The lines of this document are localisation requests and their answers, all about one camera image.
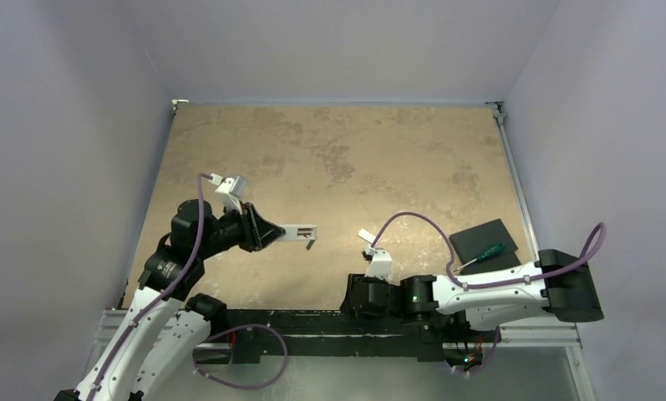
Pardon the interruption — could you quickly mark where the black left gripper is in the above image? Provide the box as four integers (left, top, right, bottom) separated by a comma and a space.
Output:
196, 199, 284, 259

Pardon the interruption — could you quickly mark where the white air conditioner remote control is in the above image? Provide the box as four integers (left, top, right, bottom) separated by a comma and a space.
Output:
279, 224, 318, 242

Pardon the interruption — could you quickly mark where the white battery compartment cover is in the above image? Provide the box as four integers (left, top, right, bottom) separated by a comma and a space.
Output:
358, 229, 376, 245

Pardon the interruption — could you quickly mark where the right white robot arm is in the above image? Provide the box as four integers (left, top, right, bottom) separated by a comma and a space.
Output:
340, 249, 604, 340

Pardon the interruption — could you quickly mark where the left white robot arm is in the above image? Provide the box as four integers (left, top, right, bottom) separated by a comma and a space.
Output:
55, 199, 287, 400

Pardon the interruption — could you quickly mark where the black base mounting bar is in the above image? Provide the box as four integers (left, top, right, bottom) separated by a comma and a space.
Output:
226, 309, 470, 363

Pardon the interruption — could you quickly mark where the black foam pad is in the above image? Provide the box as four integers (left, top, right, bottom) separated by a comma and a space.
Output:
450, 219, 521, 275

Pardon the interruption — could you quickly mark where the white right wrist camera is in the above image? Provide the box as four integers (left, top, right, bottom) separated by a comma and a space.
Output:
362, 246, 393, 281

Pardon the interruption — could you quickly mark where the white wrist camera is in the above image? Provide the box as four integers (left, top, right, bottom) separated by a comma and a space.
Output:
209, 174, 248, 214
362, 246, 393, 281

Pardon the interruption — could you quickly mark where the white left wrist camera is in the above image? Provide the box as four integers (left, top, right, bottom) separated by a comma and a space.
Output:
209, 174, 248, 214

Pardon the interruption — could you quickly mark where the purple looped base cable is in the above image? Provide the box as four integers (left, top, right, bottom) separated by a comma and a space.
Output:
191, 325, 287, 392

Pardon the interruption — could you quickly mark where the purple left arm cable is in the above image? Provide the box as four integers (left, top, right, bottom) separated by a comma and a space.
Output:
83, 172, 223, 401

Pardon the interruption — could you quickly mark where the green handled screwdriver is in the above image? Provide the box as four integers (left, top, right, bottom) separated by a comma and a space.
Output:
455, 243, 506, 274

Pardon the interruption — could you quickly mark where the aluminium frame rail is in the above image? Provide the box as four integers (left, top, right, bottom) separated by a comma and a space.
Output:
486, 102, 539, 256

